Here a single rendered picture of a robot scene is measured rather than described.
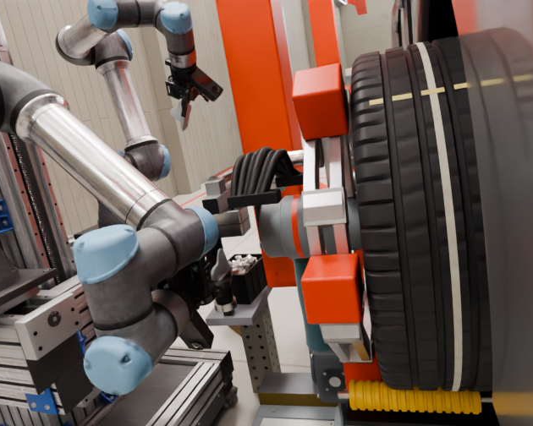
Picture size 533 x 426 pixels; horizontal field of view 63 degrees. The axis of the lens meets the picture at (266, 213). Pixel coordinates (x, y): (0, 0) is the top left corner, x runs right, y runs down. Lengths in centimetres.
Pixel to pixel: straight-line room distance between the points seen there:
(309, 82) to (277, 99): 63
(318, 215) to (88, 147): 36
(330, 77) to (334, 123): 7
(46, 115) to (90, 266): 31
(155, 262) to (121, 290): 6
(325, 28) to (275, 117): 198
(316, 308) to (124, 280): 26
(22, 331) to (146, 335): 53
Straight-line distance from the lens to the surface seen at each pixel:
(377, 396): 96
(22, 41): 511
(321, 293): 61
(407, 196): 61
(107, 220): 147
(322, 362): 133
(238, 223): 78
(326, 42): 325
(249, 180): 74
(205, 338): 76
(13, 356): 113
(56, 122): 75
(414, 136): 64
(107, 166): 69
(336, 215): 66
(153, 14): 127
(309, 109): 68
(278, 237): 91
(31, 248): 137
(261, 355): 179
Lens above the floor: 113
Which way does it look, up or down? 14 degrees down
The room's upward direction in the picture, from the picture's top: 10 degrees counter-clockwise
